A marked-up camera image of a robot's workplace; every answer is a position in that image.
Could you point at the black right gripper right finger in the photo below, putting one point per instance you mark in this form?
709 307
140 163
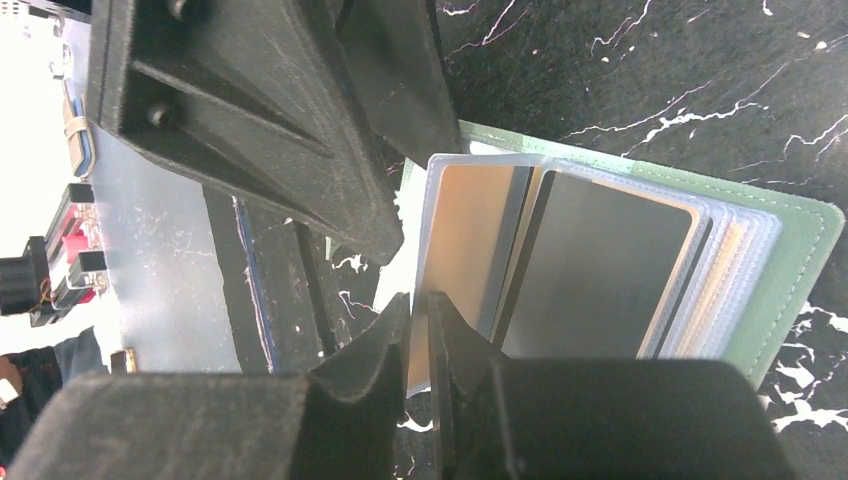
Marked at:
501 418

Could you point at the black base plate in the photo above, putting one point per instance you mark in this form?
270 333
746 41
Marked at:
292 298

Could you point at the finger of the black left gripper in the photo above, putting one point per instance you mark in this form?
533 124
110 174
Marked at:
395 57
253 98

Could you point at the mint green card holder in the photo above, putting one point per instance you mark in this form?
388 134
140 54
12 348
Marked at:
754 270

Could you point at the gold credit card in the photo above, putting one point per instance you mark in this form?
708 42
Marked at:
472 210

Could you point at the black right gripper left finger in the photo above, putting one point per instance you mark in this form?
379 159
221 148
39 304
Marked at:
337 421

